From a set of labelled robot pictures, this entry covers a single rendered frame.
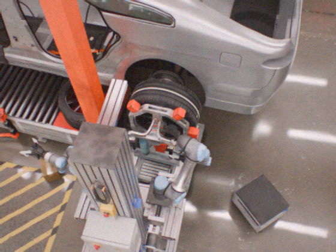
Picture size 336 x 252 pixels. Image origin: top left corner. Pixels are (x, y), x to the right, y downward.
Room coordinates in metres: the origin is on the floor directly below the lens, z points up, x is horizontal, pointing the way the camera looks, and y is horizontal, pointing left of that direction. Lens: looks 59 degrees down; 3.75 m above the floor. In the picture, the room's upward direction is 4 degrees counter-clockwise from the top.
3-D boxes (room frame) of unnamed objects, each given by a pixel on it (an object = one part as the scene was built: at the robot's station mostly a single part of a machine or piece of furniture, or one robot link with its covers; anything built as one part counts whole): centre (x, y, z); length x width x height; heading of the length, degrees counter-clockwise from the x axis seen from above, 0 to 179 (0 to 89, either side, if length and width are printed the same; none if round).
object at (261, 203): (1.19, -0.91, 0.17); 0.43 x 0.36 x 0.34; 29
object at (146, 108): (1.75, 0.03, 0.85); 0.54 x 0.07 x 0.54; 71
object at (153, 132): (1.68, 0.05, 0.85); 0.21 x 0.14 x 0.14; 161
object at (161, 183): (1.12, 0.04, 0.98); 0.13 x 0.12 x 0.14; 50
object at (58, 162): (1.28, 0.81, 1.21); 0.11 x 0.08 x 0.09; 60
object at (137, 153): (1.93, 0.03, 0.13); 0.50 x 0.36 x 0.10; 71
